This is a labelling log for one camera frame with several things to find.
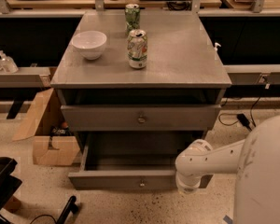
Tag open cardboard box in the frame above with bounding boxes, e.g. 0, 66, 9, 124
12, 88, 79, 166

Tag white ceramic bowl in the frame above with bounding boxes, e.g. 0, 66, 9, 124
71, 31, 107, 60

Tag white green soda can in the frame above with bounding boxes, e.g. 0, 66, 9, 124
127, 29, 147, 69

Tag grey drawer cabinet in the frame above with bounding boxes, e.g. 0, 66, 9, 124
49, 8, 232, 185

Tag grey drawer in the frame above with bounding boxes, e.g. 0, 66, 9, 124
61, 105, 220, 132
69, 131, 203, 191

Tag clear sanitizer bottle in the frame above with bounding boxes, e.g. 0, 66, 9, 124
0, 50, 19, 73

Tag black power adapter cable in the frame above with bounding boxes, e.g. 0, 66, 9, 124
217, 93, 264, 133

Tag grey metal shelf rail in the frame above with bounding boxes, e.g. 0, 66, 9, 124
0, 67, 50, 88

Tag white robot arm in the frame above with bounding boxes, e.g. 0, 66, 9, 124
175, 115, 280, 224

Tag white pump dispenser top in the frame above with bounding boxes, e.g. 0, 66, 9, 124
214, 42, 221, 51

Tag grey top drawer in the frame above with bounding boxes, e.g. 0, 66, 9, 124
61, 105, 220, 132

